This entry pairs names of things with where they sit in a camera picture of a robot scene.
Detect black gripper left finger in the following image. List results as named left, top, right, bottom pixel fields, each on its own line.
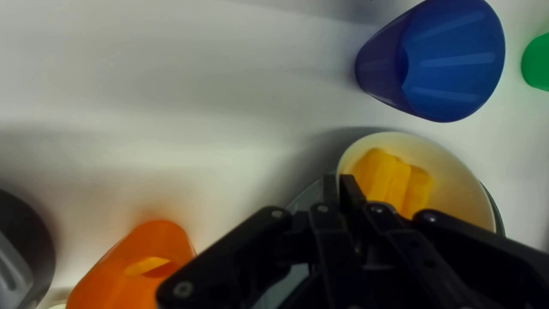
left=156, top=173, right=345, bottom=309

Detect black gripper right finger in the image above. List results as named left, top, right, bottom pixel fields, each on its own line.
left=336, top=173, right=549, bottom=309

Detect cream bowl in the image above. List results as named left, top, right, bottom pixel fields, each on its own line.
left=334, top=130, right=497, bottom=233

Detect yellow toy block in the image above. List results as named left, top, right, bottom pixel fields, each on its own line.
left=348, top=145, right=434, bottom=219

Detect orange plastic cup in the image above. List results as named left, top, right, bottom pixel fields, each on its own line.
left=65, top=218, right=195, bottom=309

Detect blue plastic cup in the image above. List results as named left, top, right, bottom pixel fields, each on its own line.
left=351, top=0, right=508, bottom=123

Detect green plastic cup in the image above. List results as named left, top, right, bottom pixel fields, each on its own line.
left=520, top=30, right=549, bottom=92

